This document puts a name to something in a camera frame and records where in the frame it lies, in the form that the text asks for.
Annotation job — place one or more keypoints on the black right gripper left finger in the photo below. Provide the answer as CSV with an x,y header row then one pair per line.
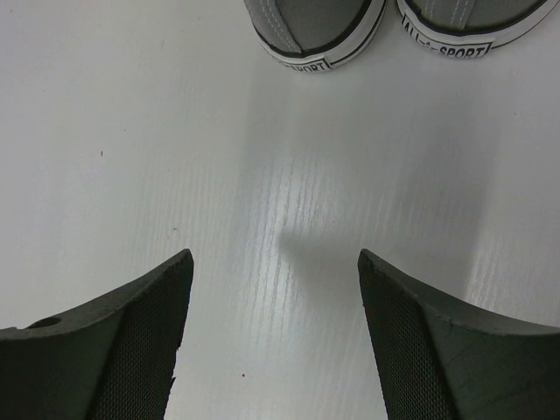
x,y
110,358

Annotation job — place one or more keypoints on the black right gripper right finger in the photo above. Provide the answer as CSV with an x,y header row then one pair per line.
x,y
439,357

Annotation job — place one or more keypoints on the grey sneaker right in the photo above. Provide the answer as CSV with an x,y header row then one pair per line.
x,y
470,29

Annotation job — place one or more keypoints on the grey sneaker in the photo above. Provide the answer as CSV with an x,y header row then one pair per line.
x,y
470,29
315,36

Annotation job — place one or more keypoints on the grey sneaker left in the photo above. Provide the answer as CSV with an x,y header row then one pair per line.
x,y
315,36

